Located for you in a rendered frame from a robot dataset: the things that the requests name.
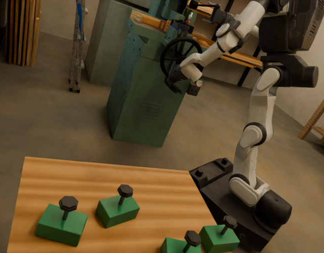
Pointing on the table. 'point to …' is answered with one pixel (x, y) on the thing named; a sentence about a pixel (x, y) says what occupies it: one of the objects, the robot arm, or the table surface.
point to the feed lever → (201, 5)
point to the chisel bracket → (175, 16)
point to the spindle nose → (181, 6)
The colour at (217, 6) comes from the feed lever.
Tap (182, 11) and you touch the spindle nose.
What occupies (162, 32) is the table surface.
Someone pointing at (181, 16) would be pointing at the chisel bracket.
